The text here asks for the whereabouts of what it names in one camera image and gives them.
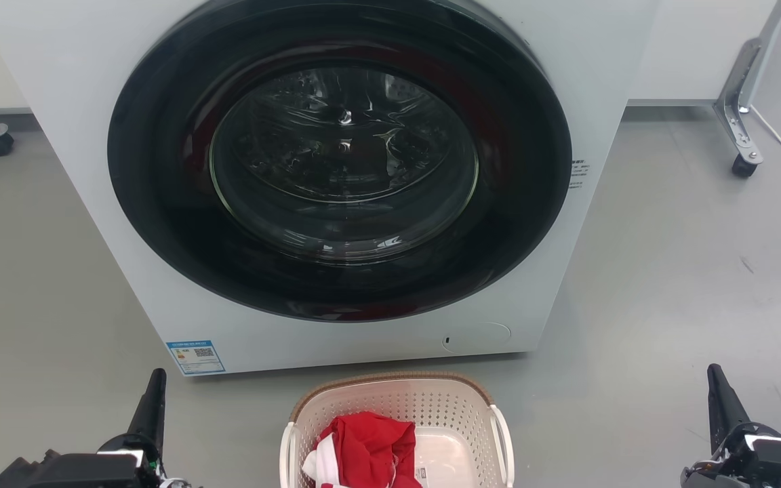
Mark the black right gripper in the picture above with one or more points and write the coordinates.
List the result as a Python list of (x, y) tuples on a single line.
[(770, 464)]

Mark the white front-load washing machine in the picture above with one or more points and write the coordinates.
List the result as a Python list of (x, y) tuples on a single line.
[(58, 135)]

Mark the black round washer door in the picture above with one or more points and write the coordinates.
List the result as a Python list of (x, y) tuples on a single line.
[(160, 203)]

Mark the blue energy label sticker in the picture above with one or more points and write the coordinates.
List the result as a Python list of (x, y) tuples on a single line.
[(195, 357)]

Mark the tall grey metal stand leg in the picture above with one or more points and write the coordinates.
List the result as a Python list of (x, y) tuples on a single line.
[(737, 88)]

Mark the round white filter cover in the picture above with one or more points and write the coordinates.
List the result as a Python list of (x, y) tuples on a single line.
[(480, 337)]

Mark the red garment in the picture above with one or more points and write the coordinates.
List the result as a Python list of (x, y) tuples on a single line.
[(370, 447)]

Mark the white perforated laundry basket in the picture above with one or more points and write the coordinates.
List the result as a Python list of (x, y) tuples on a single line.
[(445, 407)]

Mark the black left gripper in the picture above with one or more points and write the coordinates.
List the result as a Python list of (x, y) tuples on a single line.
[(85, 471)]

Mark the white printed label sticker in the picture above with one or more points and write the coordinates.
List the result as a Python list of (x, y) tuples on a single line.
[(420, 473)]

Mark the white garment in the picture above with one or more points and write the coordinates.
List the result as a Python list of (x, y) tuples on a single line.
[(321, 464)]

